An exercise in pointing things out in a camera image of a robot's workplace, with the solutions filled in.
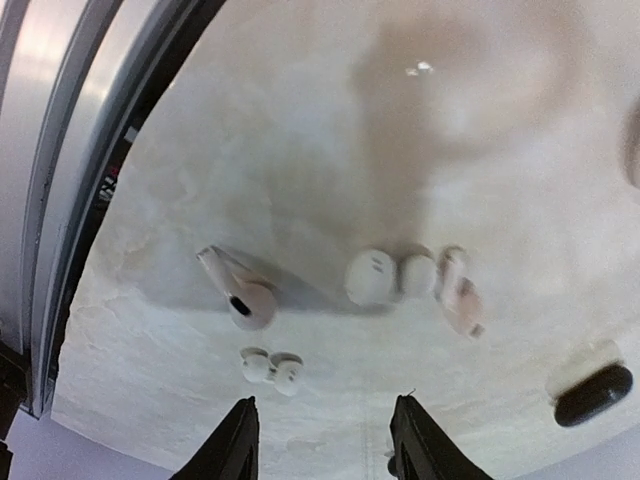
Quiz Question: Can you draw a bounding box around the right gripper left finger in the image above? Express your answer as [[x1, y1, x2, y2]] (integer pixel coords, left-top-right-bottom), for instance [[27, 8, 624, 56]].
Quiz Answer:
[[170, 396, 260, 480]]

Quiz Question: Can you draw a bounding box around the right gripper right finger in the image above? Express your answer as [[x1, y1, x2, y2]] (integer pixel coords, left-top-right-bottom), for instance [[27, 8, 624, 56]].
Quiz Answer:
[[387, 395, 492, 480]]

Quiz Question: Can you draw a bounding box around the aluminium front rail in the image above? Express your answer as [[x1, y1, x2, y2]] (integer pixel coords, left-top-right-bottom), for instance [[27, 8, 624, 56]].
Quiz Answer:
[[1, 1, 221, 417]]

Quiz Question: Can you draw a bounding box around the white oval earbud case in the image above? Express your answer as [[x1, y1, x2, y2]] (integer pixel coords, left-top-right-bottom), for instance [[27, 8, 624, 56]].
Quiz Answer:
[[623, 101, 640, 189]]

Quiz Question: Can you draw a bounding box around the black oval earbud case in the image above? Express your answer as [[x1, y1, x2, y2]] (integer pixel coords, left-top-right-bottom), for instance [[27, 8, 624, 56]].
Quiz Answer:
[[545, 340, 634, 428]]

